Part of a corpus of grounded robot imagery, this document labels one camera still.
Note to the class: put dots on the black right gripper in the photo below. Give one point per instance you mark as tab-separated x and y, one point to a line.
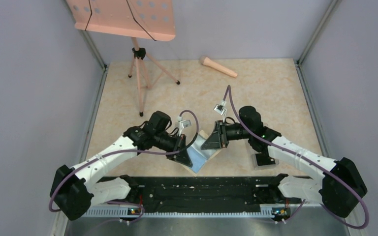
219	139

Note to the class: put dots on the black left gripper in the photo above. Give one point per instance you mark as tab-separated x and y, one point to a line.
182	156

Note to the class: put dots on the beige leather card holder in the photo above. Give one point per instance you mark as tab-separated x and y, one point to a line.
208	156

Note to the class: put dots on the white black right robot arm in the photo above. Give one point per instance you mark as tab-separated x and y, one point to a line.
329	181

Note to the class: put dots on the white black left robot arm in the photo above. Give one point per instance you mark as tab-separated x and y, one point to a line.
78	188

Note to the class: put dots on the pink microphone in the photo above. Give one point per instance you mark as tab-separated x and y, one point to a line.
206	61

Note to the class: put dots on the pink music stand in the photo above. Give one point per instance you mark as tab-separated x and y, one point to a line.
145	19

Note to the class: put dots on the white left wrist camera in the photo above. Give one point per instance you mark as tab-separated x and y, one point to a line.
181	124

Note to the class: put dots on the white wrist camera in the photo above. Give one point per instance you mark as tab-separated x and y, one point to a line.
221	109
181	124

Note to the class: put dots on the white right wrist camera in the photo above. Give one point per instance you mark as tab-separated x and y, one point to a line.
221	109

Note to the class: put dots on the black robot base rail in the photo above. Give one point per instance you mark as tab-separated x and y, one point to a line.
202	194

